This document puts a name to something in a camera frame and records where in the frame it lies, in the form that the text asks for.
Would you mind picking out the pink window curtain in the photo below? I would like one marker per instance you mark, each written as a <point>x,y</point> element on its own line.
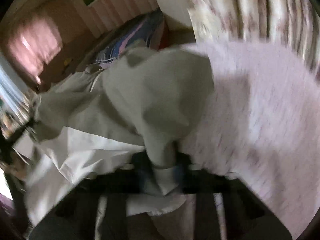
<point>34,43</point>

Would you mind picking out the floral beige blue curtain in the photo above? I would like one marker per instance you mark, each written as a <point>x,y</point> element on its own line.
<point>292,23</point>

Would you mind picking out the grey green large jacket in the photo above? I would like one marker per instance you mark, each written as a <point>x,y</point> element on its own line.
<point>93,121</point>

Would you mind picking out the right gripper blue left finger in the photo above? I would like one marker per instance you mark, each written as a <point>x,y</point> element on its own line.
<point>99,204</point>

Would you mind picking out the blue pink striped quilt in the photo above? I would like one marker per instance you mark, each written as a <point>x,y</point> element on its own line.
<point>146,28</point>

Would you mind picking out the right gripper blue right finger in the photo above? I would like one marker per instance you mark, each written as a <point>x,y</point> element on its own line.
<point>244,214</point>

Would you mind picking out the floral pink bed sheet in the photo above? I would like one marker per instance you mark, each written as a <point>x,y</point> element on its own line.
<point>261,124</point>

